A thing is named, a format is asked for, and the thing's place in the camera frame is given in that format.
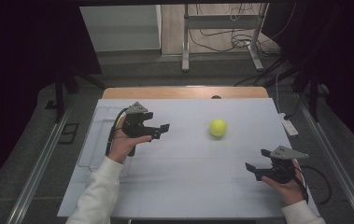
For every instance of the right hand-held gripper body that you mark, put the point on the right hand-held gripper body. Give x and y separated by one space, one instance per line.
283 171

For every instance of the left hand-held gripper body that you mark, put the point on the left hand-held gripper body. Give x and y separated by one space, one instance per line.
134 124

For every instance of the clear plastic tray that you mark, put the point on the clear plastic tray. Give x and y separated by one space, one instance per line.
98 146

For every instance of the person's right hand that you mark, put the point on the person's right hand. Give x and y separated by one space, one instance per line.
290 191

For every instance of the person's left hand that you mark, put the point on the person's left hand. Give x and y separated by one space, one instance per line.
118 146

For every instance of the wooden table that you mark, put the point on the wooden table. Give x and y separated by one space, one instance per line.
165 92

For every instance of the white power strip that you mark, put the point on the white power strip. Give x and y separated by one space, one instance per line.
289 126

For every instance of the white board mat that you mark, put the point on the white board mat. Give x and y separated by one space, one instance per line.
181 174

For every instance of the black table grommet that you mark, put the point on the black table grommet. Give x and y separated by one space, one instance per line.
216 97

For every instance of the black metal stand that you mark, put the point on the black metal stand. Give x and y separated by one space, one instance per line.
59 99
314 102

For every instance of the white cabinet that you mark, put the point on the white cabinet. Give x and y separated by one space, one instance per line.
118 28

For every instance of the black curtain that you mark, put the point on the black curtain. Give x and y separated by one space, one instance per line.
346 62
16 62

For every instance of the aluminium floor rail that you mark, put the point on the aluminium floor rail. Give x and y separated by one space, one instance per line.
36 172
336 162

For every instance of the black floor frame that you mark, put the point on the black floor frame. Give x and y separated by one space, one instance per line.
68 133

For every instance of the grey metal desk frame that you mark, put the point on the grey metal desk frame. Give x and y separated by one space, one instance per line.
221 22

